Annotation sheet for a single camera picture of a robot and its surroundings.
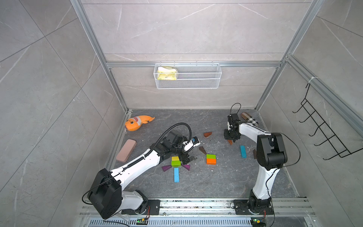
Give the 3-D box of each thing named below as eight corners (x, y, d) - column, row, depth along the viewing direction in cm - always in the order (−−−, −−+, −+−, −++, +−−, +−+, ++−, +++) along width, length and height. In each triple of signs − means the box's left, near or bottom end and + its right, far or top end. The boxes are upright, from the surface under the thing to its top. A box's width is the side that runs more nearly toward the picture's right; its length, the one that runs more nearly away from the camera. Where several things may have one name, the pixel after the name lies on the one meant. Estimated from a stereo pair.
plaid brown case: (252, 129, 110) (254, 125, 107) (239, 116, 119) (241, 113, 115) (256, 126, 112) (259, 123, 108) (243, 114, 120) (245, 110, 117)
